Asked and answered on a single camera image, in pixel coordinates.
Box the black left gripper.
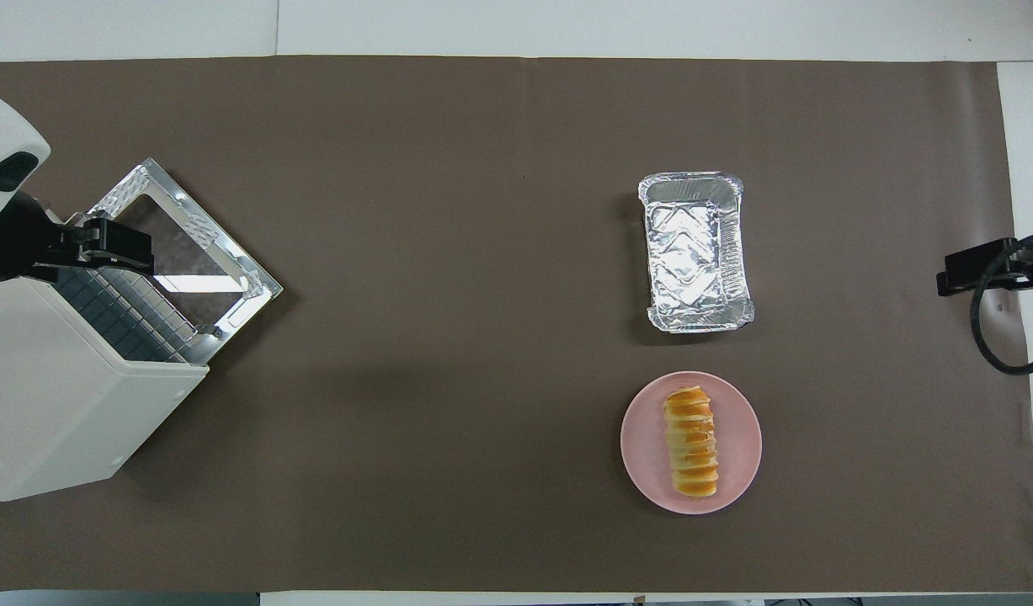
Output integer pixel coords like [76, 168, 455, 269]
[0, 191, 157, 284]

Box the aluminium foil tray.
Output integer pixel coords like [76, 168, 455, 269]
[637, 171, 755, 334]

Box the sliced golden bread loaf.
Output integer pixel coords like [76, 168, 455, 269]
[663, 385, 721, 499]

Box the glass oven door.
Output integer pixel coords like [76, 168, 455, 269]
[87, 157, 285, 364]

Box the white toaster oven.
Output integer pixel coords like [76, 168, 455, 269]
[0, 268, 210, 503]

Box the pink round plate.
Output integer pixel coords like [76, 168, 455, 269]
[620, 370, 764, 516]

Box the brown table mat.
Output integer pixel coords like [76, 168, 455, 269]
[0, 56, 1032, 593]

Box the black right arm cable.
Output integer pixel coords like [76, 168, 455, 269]
[970, 231, 1033, 376]

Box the metal oven wire rack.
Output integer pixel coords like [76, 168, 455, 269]
[46, 259, 204, 364]

